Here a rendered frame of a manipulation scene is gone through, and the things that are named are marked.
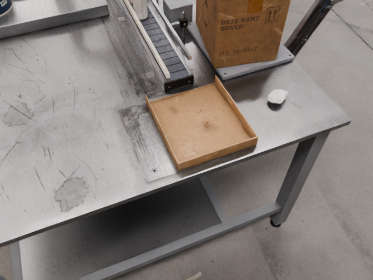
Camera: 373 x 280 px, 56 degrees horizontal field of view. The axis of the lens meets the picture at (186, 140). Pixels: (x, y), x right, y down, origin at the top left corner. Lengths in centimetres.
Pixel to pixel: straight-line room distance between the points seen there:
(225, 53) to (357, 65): 178
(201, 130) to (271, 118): 24
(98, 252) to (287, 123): 95
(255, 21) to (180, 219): 90
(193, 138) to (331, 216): 112
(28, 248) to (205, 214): 78
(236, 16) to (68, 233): 114
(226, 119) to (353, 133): 138
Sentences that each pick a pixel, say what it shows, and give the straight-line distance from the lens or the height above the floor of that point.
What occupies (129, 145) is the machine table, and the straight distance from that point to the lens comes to 110.
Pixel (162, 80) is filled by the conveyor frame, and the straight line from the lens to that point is 122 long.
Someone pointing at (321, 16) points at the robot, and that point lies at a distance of 193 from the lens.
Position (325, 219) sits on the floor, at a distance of 201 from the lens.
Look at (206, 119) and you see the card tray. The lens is 115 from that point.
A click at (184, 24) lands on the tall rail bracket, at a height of 96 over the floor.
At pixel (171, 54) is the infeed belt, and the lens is 132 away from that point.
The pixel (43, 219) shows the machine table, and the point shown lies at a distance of 103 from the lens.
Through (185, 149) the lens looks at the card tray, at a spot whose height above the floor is 83.
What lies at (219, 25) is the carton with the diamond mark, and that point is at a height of 103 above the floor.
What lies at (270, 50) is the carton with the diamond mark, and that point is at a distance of 133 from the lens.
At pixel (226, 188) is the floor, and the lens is 197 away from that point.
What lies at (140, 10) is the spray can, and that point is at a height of 92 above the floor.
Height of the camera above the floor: 169
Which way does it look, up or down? 52 degrees down
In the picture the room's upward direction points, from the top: straight up
